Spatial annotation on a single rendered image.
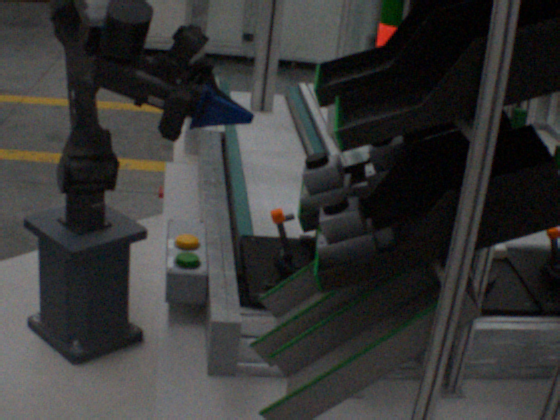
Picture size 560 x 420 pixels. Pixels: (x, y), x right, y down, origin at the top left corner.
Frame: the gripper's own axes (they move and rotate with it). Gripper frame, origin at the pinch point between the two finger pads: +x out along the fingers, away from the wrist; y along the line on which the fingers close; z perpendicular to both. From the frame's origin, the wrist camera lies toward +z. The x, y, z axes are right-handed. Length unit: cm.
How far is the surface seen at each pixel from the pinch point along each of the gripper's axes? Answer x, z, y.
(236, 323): 11.9, -33.4, 8.3
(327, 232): 15.2, -3.5, -16.9
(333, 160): 14.5, -0.7, -1.8
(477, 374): 53, -32, 16
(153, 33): -90, -139, 542
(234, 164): 4, -37, 78
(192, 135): -9, -44, 104
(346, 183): 17.0, -2.5, -2.8
